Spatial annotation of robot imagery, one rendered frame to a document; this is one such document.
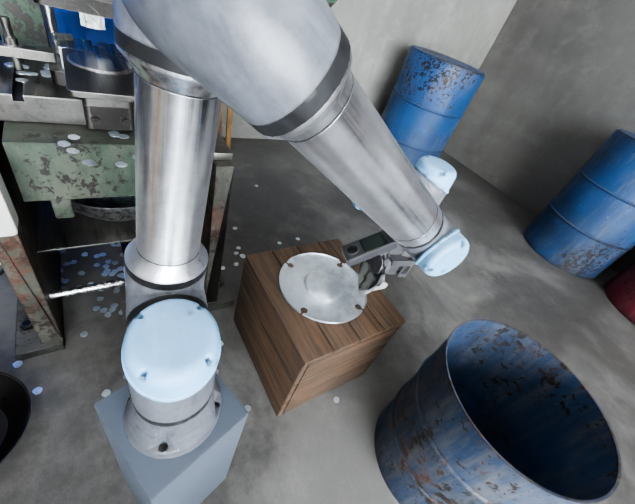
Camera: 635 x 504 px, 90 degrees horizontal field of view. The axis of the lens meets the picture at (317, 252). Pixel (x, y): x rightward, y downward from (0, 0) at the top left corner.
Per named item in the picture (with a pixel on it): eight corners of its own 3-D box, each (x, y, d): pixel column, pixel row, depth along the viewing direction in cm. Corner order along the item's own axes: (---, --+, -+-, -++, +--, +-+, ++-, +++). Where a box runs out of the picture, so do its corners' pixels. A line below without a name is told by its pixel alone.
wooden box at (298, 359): (364, 373, 122) (406, 320, 100) (277, 417, 101) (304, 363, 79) (313, 295, 143) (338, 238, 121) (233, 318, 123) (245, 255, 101)
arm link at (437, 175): (409, 150, 57) (442, 154, 61) (384, 200, 64) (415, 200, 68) (435, 174, 52) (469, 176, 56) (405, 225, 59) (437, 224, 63)
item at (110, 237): (200, 233, 109) (200, 231, 108) (37, 252, 86) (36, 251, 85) (171, 168, 132) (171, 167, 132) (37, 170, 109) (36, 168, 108)
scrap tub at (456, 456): (509, 487, 106) (644, 438, 75) (430, 577, 83) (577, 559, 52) (424, 376, 129) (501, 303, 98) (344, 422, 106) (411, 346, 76)
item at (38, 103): (203, 131, 90) (204, 110, 87) (-16, 120, 66) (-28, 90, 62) (177, 90, 107) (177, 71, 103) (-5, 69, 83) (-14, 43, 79)
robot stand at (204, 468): (225, 478, 86) (249, 412, 57) (161, 542, 74) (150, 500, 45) (188, 425, 93) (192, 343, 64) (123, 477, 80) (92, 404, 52)
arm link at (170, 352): (130, 437, 42) (117, 392, 33) (128, 348, 50) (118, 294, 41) (222, 409, 47) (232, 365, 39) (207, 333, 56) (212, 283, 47)
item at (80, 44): (135, 77, 82) (133, 57, 79) (62, 68, 74) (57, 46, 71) (129, 65, 87) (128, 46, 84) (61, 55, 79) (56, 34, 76)
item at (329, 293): (307, 242, 114) (308, 241, 114) (377, 284, 108) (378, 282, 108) (259, 287, 93) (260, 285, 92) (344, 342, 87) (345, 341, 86)
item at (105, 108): (154, 155, 73) (151, 95, 65) (80, 155, 66) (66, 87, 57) (136, 109, 87) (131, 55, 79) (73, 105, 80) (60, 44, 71)
